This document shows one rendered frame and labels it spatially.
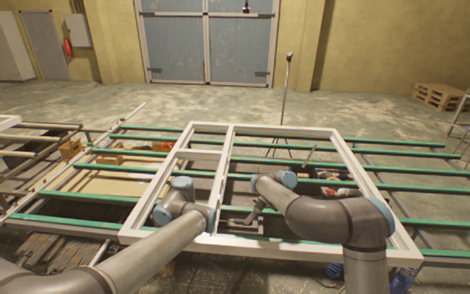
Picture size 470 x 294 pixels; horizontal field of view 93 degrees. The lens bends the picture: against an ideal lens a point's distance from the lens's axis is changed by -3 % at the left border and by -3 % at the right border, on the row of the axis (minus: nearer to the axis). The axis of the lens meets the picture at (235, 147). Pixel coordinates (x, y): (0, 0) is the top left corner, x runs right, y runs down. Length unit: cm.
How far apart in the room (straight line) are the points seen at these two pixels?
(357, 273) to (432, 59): 843
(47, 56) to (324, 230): 984
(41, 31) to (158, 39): 383
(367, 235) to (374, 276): 11
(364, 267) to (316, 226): 16
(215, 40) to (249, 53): 106
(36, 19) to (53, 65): 137
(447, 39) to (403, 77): 138
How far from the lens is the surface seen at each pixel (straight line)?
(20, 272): 50
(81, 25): 880
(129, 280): 52
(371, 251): 73
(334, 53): 771
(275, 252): 123
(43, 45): 1002
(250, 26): 727
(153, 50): 796
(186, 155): 193
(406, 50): 849
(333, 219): 65
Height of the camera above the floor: 189
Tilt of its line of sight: 29 degrees down
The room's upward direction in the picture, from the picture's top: 1 degrees clockwise
